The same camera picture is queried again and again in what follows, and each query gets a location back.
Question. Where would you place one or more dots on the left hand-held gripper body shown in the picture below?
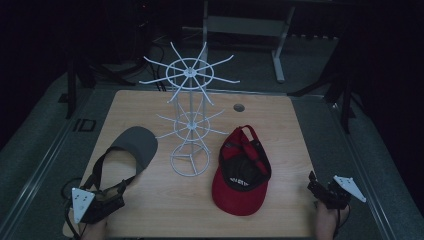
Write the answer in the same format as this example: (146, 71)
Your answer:
(82, 200)

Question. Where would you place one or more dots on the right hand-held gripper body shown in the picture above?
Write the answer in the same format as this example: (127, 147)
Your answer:
(346, 188)

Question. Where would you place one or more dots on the black grey sun visor cap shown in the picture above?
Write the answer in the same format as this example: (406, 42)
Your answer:
(140, 143)

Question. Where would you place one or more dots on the red baseball cap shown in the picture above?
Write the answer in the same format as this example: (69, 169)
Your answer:
(233, 200)

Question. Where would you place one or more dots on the person's left hand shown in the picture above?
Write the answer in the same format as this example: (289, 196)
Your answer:
(95, 230)

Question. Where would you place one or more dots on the person's right hand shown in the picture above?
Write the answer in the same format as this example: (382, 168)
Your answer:
(326, 221)

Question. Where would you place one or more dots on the black metal stand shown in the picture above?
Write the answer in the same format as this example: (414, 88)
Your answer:
(71, 90)
(346, 100)

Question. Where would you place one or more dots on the grey table grommet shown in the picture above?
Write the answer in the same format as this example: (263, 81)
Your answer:
(239, 107)

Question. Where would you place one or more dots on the black floor bracket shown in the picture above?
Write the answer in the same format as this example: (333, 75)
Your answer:
(85, 125)

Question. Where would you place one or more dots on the grey metal desk frame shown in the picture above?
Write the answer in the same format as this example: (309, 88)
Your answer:
(248, 26)

